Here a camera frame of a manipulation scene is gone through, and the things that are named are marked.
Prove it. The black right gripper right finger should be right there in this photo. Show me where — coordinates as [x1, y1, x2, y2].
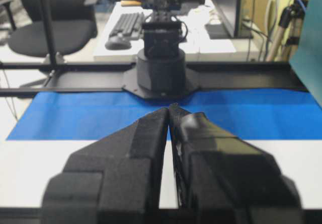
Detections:
[169, 104, 304, 223]

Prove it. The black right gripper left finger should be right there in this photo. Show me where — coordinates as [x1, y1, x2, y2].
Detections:
[41, 108, 168, 223]

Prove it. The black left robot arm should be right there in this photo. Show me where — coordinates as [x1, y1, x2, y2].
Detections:
[40, 0, 189, 223]

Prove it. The white base board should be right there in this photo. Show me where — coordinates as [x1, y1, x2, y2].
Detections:
[0, 139, 322, 211]

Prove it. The blue table mat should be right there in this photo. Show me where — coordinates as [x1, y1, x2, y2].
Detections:
[8, 89, 321, 140]

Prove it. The black computer mouse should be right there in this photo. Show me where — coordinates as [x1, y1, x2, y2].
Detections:
[105, 38, 131, 50]

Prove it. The black keyboard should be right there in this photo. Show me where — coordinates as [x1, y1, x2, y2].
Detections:
[109, 13, 145, 40]

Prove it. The white side desk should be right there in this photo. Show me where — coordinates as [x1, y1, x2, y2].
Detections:
[94, 3, 261, 64]

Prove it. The black office chair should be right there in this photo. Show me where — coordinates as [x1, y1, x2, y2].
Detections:
[8, 0, 98, 57]

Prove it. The black computer monitor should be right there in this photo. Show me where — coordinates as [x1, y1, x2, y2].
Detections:
[205, 0, 253, 40]

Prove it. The black aluminium frame rail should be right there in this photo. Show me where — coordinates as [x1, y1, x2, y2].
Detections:
[0, 0, 310, 99]

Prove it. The camera tripod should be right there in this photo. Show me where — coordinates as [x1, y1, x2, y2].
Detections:
[264, 0, 308, 61]

